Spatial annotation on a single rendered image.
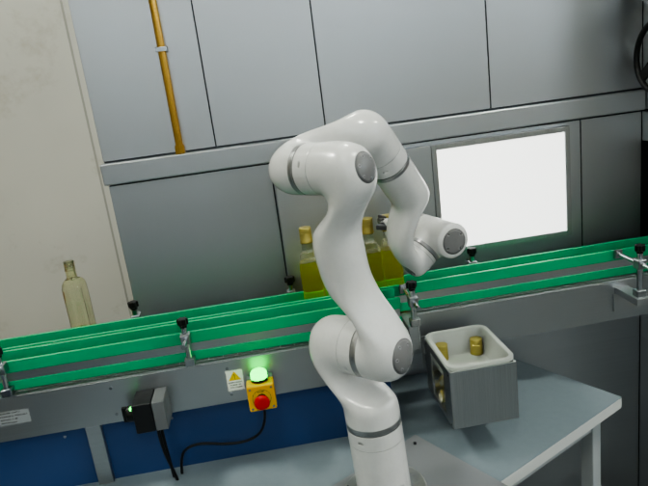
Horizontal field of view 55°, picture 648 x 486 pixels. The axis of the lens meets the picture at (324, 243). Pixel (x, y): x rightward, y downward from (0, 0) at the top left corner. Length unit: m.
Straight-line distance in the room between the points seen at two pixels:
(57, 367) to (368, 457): 0.84
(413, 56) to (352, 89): 0.20
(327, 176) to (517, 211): 1.00
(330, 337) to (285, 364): 0.40
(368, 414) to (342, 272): 0.32
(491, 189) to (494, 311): 0.37
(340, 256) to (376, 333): 0.17
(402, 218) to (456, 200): 0.54
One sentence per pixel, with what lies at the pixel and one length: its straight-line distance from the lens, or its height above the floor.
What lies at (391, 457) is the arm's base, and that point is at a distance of 1.39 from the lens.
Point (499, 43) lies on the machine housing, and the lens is 1.96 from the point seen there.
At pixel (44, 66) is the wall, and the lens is 4.54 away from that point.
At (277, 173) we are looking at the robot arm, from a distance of 1.18.
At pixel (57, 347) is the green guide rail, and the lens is 1.81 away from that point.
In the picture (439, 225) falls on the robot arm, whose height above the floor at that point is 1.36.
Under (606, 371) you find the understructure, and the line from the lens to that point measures 2.37.
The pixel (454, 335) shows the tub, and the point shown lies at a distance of 1.76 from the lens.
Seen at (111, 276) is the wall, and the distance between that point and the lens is 4.71.
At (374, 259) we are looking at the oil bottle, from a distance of 1.73.
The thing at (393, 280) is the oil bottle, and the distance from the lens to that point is 1.76.
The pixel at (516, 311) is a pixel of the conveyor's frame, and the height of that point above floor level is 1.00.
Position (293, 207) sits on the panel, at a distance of 1.82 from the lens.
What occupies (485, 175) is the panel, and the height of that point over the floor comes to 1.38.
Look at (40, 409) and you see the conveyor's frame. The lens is 1.79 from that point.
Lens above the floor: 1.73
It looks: 15 degrees down
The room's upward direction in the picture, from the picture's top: 7 degrees counter-clockwise
